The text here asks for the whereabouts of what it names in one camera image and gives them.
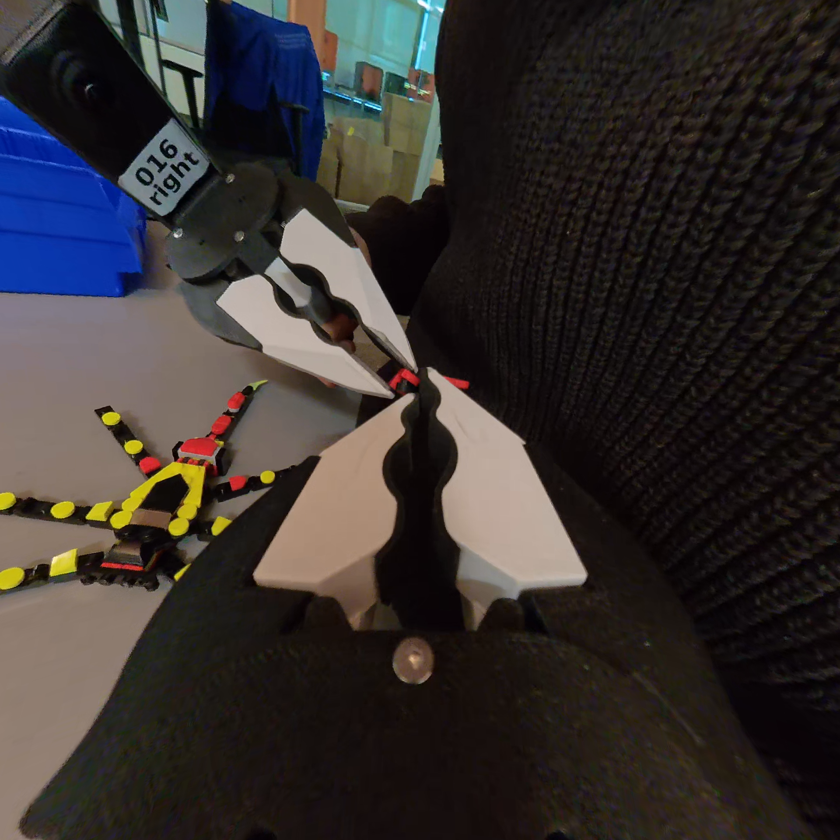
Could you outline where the person's right hand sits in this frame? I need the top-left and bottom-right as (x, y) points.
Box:
(325, 311), (361, 354)

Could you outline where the stack of cardboard boxes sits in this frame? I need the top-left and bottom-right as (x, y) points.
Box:
(318, 92), (447, 206)

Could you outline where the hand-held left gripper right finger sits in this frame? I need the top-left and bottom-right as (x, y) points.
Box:
(425, 369), (589, 630)

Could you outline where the blue jacket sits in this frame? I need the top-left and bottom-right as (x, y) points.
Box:
(203, 0), (327, 179)

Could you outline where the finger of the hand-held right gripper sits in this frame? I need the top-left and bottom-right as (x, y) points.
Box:
(215, 272), (396, 400)
(266, 209), (419, 374)

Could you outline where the black yellow lego spider model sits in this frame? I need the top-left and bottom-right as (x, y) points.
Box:
(0, 379), (311, 595)

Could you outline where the person's right forearm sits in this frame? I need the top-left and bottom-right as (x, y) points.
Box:
(346, 185), (454, 317)

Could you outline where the blue plastic bin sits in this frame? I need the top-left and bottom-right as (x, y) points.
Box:
(0, 97), (147, 298)

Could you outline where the red black lego leg piece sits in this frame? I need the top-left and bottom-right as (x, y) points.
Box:
(387, 367), (471, 396)

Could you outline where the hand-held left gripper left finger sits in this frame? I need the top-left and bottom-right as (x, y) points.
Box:
(252, 394), (422, 632)

